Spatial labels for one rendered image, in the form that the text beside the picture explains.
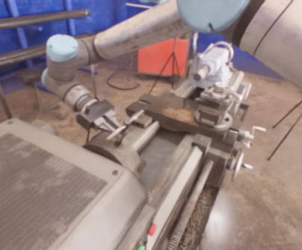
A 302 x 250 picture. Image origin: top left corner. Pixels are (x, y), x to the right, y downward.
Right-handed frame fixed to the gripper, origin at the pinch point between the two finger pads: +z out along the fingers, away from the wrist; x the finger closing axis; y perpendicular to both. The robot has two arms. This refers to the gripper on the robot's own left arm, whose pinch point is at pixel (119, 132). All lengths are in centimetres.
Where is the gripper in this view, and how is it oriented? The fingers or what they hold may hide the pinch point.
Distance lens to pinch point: 76.6
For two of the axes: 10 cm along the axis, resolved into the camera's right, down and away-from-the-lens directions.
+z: 7.7, 6.2, -1.7
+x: 5.3, -4.5, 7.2
